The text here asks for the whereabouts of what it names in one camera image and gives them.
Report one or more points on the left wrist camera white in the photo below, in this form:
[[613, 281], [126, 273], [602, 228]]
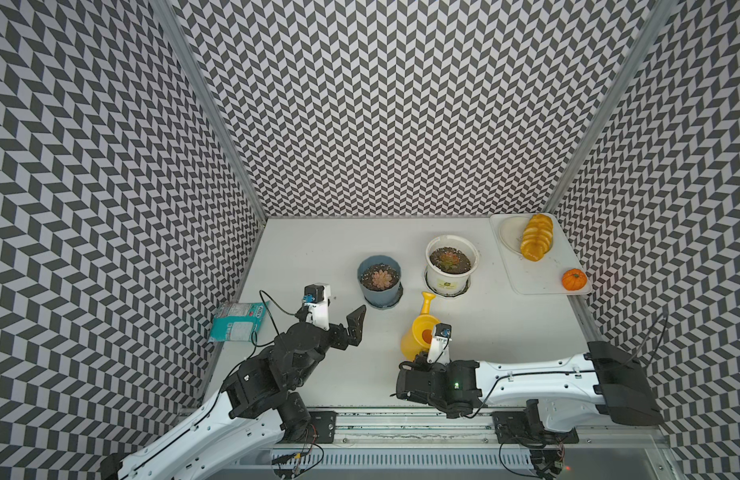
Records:
[[315, 305]]

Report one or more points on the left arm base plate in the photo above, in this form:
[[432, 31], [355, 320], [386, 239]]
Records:
[[320, 429]]

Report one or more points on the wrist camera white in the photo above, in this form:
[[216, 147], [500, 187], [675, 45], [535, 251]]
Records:
[[315, 305], [439, 351]]

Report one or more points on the small orange pumpkin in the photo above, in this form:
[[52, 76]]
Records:
[[574, 280]]

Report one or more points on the white round plate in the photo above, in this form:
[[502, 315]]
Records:
[[511, 232]]

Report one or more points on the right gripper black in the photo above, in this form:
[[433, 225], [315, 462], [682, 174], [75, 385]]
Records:
[[420, 362]]

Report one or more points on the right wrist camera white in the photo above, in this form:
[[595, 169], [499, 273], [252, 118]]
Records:
[[439, 351]]

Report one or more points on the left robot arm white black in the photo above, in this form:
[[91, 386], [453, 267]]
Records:
[[256, 407]]

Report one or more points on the teal tissue packet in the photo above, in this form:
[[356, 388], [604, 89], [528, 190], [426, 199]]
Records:
[[237, 322]]

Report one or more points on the green red succulent plant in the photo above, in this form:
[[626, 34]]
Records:
[[450, 260]]

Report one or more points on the yellow plastic watering can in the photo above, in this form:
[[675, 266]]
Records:
[[419, 337]]

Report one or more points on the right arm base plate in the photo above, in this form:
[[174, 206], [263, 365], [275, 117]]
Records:
[[515, 427]]

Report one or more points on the white cutting board tray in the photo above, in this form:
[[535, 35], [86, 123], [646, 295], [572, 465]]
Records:
[[544, 276]]

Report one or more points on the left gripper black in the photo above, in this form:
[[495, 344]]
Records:
[[340, 340]]

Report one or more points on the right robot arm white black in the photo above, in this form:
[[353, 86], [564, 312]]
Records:
[[558, 395]]

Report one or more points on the white plastic flower pot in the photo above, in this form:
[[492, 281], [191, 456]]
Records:
[[445, 281]]

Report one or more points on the pink succulent plant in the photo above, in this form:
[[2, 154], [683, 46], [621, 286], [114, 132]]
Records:
[[382, 279]]

